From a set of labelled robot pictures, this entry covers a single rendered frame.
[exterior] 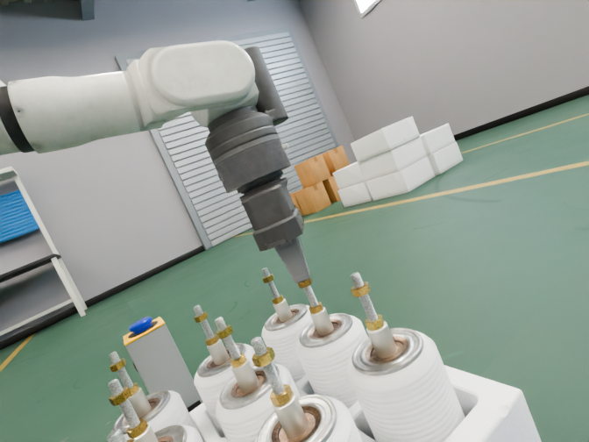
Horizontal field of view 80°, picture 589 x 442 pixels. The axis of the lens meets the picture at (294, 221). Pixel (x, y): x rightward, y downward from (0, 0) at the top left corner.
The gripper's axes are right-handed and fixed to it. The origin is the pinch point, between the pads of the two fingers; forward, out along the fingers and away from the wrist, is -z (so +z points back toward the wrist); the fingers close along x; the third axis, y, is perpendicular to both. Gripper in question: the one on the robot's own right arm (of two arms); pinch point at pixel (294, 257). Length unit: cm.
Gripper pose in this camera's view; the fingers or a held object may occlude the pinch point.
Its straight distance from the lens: 45.7
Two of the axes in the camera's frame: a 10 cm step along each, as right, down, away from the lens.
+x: -0.5, 1.4, -9.9
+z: -4.0, -9.1, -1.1
